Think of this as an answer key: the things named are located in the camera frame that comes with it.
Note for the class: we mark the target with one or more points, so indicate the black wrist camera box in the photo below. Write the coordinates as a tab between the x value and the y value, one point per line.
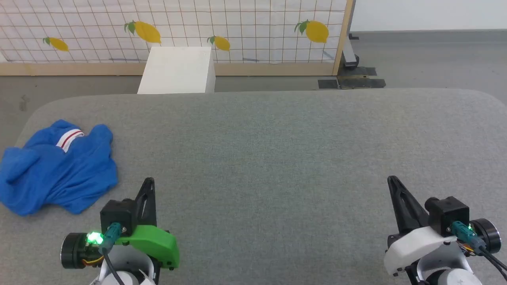
117	215
447	213

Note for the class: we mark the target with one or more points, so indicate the metal partition foot with caster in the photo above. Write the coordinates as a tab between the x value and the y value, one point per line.
350	55

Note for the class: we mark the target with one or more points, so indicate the lemon print grid curtain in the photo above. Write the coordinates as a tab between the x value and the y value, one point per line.
237	23

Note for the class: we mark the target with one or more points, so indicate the white box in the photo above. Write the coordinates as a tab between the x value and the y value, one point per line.
176	71

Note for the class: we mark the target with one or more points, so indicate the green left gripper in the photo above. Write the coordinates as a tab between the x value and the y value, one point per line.
156	241

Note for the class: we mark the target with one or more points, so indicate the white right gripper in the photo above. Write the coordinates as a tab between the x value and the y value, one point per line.
416	245

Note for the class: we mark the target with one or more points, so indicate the large black floor plate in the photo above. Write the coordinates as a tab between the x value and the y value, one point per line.
360	81

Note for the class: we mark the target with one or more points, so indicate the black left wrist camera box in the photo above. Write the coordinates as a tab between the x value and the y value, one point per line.
117	215

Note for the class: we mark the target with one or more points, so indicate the lemon-print partition screen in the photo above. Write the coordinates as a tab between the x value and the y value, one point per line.
277	69

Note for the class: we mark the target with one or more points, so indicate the blue shirt red-white trim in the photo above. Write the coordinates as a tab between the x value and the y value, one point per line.
59	174

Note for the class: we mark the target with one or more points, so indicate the small black floor plate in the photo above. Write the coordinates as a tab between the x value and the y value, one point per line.
327	84

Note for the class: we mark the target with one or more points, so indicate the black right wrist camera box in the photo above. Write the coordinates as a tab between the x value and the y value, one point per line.
447	213

